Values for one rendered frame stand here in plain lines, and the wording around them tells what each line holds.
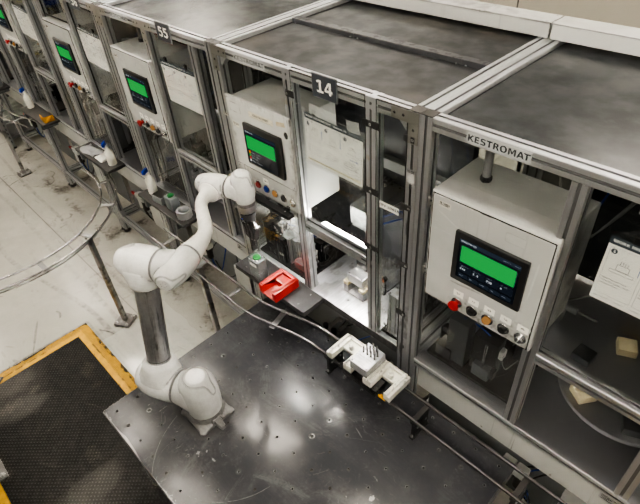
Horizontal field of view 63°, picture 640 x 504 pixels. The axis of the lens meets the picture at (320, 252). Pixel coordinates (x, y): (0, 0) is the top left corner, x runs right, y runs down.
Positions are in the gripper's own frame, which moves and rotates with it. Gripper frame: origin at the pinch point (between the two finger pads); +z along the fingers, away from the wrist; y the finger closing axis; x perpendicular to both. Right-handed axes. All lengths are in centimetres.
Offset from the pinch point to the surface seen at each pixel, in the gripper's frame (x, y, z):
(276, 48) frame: -26, -3, -89
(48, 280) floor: 65, 211, 112
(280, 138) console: -9, -20, -61
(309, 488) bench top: 54, -91, 44
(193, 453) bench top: 78, -44, 44
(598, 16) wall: -369, -5, -17
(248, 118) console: -9, 0, -63
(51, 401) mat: 110, 94, 111
